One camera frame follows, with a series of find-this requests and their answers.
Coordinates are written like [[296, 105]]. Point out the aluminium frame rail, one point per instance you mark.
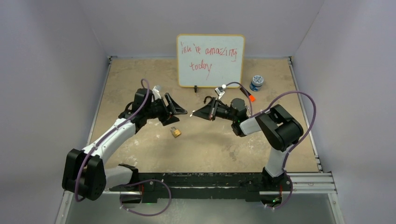
[[302, 183]]

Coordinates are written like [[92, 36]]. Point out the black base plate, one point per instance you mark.
[[250, 187]]

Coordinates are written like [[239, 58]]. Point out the yellow framed whiteboard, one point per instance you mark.
[[209, 60]]

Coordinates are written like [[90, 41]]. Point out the small brass padlock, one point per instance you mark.
[[175, 132]]

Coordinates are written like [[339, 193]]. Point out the blue white round tin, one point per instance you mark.
[[256, 83]]

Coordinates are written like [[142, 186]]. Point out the black padlock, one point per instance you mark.
[[207, 98]]

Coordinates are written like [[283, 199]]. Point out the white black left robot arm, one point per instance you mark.
[[85, 174]]

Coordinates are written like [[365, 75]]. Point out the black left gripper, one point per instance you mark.
[[173, 119]]

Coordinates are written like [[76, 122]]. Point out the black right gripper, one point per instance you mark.
[[208, 112]]

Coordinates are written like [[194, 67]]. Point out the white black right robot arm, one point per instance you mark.
[[281, 130]]

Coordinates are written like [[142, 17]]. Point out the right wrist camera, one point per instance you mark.
[[220, 91]]

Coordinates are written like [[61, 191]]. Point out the orange black marker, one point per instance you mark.
[[247, 94]]

